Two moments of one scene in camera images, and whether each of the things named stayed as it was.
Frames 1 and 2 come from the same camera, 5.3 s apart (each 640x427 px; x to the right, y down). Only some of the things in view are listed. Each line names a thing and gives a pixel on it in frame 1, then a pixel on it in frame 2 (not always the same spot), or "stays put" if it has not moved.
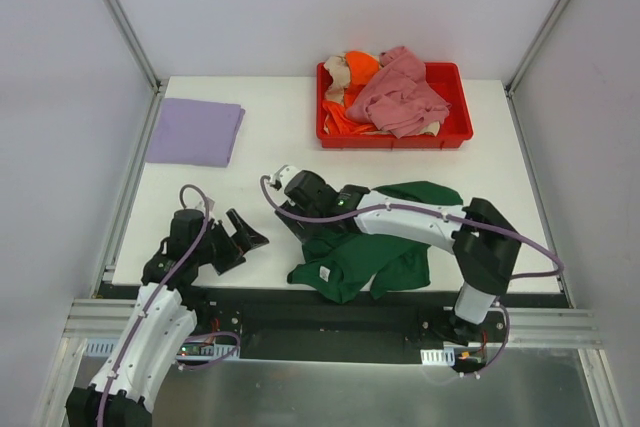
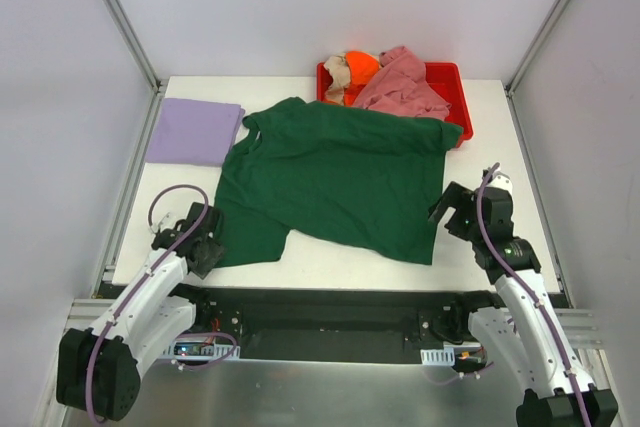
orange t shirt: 361,66 stays put
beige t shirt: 340,70 stays put
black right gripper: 295,217 → 451,204
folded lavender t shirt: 193,132 stays put
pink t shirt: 397,98 stays put
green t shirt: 337,263 → 363,179
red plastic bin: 446,79 stays put
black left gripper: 226,251 → 208,251
